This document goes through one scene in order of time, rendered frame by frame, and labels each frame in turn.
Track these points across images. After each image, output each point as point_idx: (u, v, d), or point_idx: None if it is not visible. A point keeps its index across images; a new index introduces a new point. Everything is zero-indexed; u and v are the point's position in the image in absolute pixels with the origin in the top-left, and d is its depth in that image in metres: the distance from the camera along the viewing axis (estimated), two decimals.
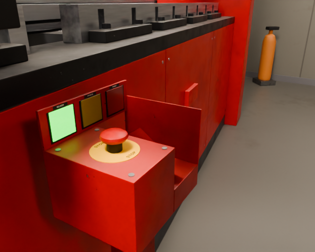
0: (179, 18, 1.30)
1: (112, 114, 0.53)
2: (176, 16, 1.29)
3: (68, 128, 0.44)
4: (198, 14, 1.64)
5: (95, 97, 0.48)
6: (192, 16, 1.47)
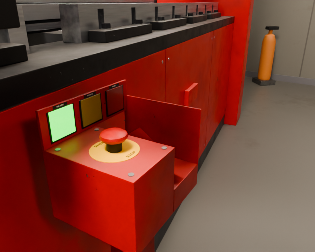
0: (179, 18, 1.30)
1: (112, 114, 0.53)
2: (176, 16, 1.29)
3: (68, 128, 0.44)
4: (198, 14, 1.64)
5: (95, 97, 0.48)
6: (192, 16, 1.47)
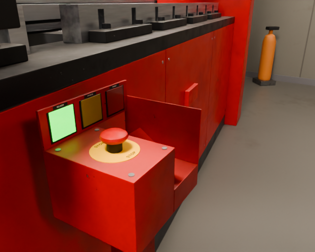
0: (179, 18, 1.30)
1: (112, 114, 0.53)
2: (176, 16, 1.29)
3: (68, 128, 0.44)
4: (198, 14, 1.64)
5: (95, 97, 0.48)
6: (192, 16, 1.47)
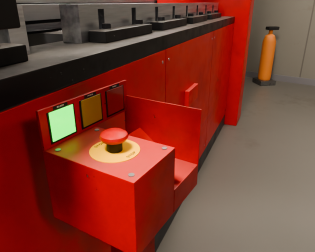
0: (179, 18, 1.30)
1: (112, 114, 0.53)
2: (176, 16, 1.29)
3: (68, 128, 0.44)
4: (198, 14, 1.64)
5: (95, 97, 0.48)
6: (192, 16, 1.47)
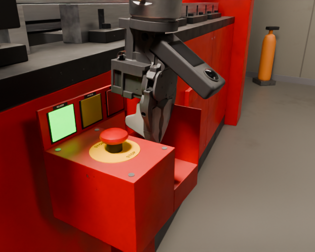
0: (179, 18, 1.30)
1: (112, 114, 0.53)
2: None
3: (68, 128, 0.44)
4: (198, 14, 1.64)
5: (95, 97, 0.48)
6: (192, 16, 1.47)
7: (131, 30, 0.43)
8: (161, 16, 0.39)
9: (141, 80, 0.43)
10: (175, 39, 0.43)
